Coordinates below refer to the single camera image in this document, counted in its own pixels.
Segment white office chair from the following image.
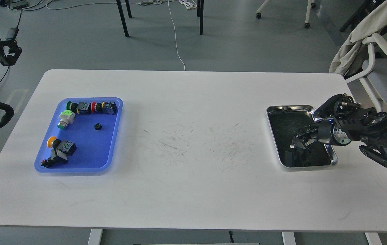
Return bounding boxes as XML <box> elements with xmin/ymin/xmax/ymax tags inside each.
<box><xmin>345</xmin><ymin>33</ymin><xmax>387</xmax><ymax>111</ymax></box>

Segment black switch contact block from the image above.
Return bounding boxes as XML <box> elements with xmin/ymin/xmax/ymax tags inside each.
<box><xmin>40</xmin><ymin>149</ymin><xmax>68</xmax><ymax>168</ymax></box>

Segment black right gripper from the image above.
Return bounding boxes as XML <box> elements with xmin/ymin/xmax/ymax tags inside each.
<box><xmin>290</xmin><ymin>121</ymin><xmax>347</xmax><ymax>150</ymax></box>

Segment small black gear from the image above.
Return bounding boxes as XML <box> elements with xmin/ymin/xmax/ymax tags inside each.
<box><xmin>94</xmin><ymin>124</ymin><xmax>102</xmax><ymax>131</ymax></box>

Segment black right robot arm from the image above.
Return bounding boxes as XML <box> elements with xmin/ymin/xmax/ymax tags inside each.
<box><xmin>285</xmin><ymin>94</ymin><xmax>387</xmax><ymax>168</ymax></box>

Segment blue plastic tray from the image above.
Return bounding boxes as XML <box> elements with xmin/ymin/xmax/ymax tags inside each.
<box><xmin>34</xmin><ymin>97</ymin><xmax>123</xmax><ymax>173</ymax></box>

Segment white chair base with casters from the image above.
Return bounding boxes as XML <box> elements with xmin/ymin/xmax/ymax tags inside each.
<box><xmin>255</xmin><ymin>0</ymin><xmax>318</xmax><ymax>29</ymax></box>

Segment red push button switch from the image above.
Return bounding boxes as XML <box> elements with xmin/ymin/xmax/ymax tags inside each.
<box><xmin>90</xmin><ymin>101</ymin><xmax>118</xmax><ymax>115</ymax></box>

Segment white floor cable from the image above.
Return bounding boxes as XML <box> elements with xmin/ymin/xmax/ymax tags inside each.
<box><xmin>138</xmin><ymin>0</ymin><xmax>198</xmax><ymax>71</ymax></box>

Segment steel tray with black liner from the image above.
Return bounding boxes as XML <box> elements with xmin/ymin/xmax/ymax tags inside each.
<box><xmin>266</xmin><ymin>104</ymin><xmax>338</xmax><ymax>171</ymax></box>

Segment light green push button switch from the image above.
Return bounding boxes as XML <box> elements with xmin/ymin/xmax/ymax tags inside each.
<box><xmin>57</xmin><ymin>110</ymin><xmax>76</xmax><ymax>130</ymax></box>

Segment orange push button switch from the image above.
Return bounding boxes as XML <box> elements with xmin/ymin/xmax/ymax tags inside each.
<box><xmin>46</xmin><ymin>136</ymin><xmax>78</xmax><ymax>156</ymax></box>

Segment beige jacket on chair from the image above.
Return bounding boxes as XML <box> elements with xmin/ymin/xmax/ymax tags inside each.
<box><xmin>329</xmin><ymin>0</ymin><xmax>387</xmax><ymax>76</ymax></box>

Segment dark green push button switch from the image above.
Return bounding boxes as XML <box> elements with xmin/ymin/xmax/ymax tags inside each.
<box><xmin>66</xmin><ymin>101</ymin><xmax>91</xmax><ymax>115</ymax></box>

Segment black table legs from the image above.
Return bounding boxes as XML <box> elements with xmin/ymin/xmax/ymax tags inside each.
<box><xmin>115</xmin><ymin>0</ymin><xmax>204</xmax><ymax>38</ymax></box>

